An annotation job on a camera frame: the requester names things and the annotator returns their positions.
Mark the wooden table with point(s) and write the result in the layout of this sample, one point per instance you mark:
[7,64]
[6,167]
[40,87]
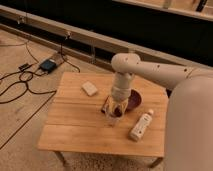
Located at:
[75,122]

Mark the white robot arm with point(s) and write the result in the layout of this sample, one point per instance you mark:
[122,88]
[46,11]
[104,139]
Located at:
[189,118]

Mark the beige sponge block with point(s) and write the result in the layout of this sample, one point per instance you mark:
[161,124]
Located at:
[89,88]

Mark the dark purple bowl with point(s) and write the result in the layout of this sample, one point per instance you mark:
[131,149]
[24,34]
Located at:
[134,100]

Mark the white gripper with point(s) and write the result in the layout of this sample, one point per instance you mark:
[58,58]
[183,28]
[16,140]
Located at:
[119,95]

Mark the dark red pepper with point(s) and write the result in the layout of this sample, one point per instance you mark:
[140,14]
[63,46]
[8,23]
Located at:
[117,112]

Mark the white plastic bottle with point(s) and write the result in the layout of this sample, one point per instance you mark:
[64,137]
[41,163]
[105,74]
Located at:
[144,121]

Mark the small black connector box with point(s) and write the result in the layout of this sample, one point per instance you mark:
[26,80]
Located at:
[24,66]

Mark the orange and black snack packet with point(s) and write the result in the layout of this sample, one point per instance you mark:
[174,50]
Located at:
[103,109]

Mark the white ceramic cup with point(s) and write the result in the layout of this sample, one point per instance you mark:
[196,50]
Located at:
[113,119]

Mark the blue power adapter box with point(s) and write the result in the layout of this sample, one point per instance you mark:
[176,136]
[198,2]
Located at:
[47,66]

